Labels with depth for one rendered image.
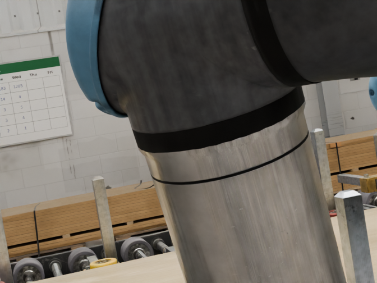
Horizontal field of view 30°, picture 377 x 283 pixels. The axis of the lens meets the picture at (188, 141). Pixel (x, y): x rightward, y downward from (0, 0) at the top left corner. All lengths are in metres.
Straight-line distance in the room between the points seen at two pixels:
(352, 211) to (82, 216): 5.90
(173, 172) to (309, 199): 0.09
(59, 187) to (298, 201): 7.86
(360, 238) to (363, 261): 0.04
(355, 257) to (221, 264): 0.80
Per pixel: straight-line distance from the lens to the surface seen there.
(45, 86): 8.25
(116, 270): 1.97
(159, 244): 2.70
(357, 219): 1.23
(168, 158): 0.43
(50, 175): 8.27
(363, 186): 2.49
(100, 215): 2.20
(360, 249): 1.24
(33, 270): 2.62
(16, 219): 6.99
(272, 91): 0.42
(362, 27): 0.38
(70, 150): 8.27
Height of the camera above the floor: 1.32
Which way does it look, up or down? 3 degrees down
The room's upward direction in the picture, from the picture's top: 9 degrees counter-clockwise
